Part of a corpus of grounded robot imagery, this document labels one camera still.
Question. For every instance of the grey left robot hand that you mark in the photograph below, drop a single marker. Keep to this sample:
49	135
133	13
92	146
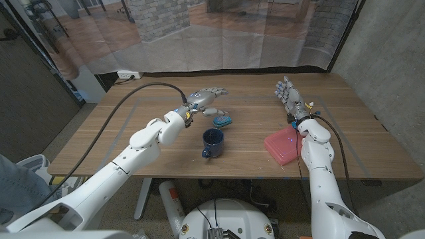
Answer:
201	99

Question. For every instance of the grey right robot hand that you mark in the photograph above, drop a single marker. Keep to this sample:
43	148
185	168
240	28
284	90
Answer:
293	99

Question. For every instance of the teal toy phone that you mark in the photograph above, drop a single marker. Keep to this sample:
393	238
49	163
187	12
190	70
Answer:
222	122

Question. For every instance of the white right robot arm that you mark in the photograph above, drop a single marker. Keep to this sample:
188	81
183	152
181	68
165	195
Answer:
322	186

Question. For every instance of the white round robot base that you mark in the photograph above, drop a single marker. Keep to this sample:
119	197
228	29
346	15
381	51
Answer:
232	219

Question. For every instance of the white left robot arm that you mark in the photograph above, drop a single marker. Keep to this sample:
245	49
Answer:
109	172

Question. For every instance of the pink plastic box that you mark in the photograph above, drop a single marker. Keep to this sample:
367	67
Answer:
282	146

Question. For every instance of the dark blue mug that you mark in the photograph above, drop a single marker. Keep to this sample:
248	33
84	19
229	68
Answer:
214	146

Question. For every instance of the printed room backdrop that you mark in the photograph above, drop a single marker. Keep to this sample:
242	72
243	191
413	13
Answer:
199	40

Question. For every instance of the white power strip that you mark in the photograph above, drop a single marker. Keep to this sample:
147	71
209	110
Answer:
127	74

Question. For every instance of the white cylinder with orange label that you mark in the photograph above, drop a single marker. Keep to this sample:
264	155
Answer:
171	202

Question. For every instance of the white table leg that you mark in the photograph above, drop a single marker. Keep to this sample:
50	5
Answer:
142	199

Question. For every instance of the grey electronics module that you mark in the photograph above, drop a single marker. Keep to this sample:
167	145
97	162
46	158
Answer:
215	234

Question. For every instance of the white sneaker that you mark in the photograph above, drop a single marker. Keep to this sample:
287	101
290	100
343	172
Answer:
40	164

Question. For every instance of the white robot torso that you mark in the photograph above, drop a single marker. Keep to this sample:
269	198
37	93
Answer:
66	235

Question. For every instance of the person's leg in jeans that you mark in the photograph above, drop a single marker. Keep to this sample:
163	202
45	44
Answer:
20	192

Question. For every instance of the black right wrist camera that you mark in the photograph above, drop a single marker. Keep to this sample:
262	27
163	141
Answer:
291	117

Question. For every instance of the black backdrop frame pole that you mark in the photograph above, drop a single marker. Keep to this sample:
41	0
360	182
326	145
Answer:
53	66
347	33

